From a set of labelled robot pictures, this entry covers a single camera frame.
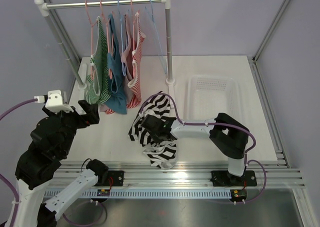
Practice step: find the blue hanger end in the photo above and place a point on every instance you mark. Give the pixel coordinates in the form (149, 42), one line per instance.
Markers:
(156, 37)

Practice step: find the white slotted cable duct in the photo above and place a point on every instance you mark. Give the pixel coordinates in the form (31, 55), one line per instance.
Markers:
(135, 193)

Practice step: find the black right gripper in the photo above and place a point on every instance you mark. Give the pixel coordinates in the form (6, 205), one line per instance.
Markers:
(156, 139)

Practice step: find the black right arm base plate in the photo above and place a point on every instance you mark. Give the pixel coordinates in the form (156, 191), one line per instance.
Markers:
(222, 178)

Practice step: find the aluminium frame post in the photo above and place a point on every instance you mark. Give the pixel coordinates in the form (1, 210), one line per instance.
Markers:
(271, 29)
(62, 38)

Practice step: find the aluminium frame post right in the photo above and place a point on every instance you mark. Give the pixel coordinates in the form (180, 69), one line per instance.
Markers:
(271, 29)

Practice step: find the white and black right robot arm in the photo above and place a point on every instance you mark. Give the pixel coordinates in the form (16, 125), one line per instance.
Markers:
(226, 133)

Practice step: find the green white striped tank top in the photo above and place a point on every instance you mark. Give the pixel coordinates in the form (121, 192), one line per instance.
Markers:
(97, 80)

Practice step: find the blue tank top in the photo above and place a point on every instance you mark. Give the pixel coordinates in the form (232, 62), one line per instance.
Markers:
(117, 102)

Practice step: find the aluminium frame post left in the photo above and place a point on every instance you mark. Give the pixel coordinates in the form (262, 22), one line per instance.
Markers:
(62, 38)

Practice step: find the pink hanger with red top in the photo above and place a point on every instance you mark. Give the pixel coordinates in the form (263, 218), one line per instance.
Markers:
(133, 12)

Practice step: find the black white striped tank top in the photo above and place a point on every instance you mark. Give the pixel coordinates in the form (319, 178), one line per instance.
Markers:
(161, 155)

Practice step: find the silver and white clothes rack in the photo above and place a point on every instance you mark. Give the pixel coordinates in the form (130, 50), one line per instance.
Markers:
(170, 80)

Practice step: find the pink tank top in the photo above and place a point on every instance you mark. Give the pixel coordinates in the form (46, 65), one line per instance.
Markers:
(126, 59)

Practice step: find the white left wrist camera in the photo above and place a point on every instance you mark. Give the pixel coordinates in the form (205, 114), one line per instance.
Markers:
(55, 101)

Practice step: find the white plastic mesh basket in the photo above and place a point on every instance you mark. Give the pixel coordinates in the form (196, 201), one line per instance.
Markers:
(209, 95)

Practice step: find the red white striped tank top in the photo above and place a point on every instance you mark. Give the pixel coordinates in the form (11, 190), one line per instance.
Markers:
(134, 84)

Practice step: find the aluminium mounting rail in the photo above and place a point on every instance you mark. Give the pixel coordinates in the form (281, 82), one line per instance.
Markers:
(192, 171)

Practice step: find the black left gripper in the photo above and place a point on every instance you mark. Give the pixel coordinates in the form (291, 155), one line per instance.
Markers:
(91, 117)

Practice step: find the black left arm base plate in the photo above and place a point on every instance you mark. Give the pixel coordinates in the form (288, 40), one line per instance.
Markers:
(113, 178)

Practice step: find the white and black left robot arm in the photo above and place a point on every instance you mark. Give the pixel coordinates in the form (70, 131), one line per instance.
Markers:
(51, 142)

